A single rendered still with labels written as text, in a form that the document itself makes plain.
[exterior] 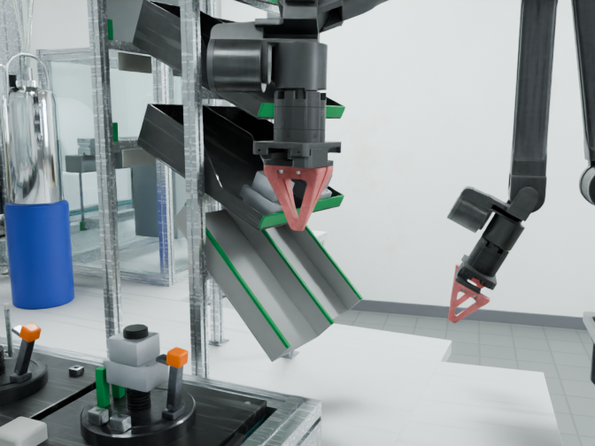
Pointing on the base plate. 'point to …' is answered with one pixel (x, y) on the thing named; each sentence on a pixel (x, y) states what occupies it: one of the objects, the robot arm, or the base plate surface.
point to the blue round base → (40, 255)
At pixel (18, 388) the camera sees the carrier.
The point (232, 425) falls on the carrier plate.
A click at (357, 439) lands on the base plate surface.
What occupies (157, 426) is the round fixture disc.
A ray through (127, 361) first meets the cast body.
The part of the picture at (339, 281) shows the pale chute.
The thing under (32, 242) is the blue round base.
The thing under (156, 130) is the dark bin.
